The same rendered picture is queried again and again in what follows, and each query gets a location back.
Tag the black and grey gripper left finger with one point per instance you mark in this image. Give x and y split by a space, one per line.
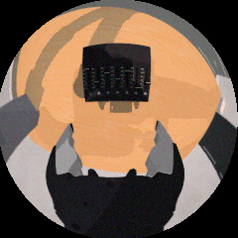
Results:
64 163

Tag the black lighting desk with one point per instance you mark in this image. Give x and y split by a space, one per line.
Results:
116 72

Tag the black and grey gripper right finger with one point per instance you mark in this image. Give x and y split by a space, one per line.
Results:
164 164

